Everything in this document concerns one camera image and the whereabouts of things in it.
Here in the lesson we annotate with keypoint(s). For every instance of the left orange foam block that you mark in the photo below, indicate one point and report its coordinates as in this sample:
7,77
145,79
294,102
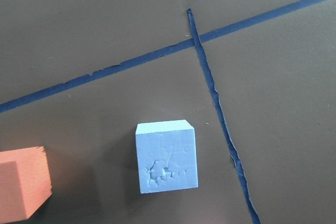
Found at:
25,183

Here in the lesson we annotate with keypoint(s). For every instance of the light blue foam block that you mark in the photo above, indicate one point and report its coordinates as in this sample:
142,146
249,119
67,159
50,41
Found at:
166,156

